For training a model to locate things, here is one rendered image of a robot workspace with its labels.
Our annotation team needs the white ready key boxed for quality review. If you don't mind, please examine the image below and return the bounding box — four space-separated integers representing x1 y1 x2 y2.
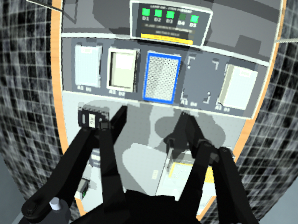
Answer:
75 176 90 200

